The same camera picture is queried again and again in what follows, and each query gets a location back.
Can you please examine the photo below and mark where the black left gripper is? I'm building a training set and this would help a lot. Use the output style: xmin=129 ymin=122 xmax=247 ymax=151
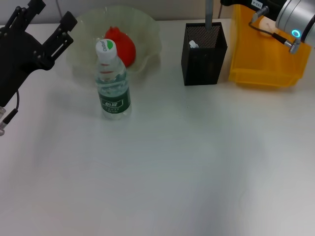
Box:
xmin=0 ymin=0 xmax=78 ymax=107

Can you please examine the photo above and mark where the grey pen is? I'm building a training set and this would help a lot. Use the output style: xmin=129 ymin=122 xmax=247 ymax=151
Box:
xmin=205 ymin=0 xmax=214 ymax=31

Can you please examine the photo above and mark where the red round fruit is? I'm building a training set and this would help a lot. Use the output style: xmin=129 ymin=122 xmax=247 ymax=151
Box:
xmin=104 ymin=26 xmax=137 ymax=67

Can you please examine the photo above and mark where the clear green-label water bottle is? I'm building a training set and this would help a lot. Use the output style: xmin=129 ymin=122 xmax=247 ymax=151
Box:
xmin=94 ymin=39 xmax=132 ymax=121

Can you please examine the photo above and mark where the black mesh pen holder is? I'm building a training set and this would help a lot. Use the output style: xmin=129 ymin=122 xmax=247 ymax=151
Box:
xmin=181 ymin=22 xmax=228 ymax=87

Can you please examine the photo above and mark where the grey right wrist cable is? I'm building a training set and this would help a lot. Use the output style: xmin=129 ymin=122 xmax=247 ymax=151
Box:
xmin=248 ymin=6 xmax=303 ymax=54

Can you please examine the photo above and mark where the yellow plastic bin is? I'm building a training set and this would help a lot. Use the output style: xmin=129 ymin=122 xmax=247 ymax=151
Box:
xmin=228 ymin=4 xmax=312 ymax=89

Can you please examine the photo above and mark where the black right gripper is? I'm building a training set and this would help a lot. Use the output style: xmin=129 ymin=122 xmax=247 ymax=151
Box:
xmin=220 ymin=0 xmax=284 ymax=22

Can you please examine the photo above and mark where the clear glass fruit plate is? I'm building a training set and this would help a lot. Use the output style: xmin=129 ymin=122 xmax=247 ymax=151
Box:
xmin=65 ymin=6 xmax=162 ymax=84

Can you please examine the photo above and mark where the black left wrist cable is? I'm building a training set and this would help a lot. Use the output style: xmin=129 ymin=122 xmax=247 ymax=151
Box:
xmin=0 ymin=90 xmax=20 ymax=136

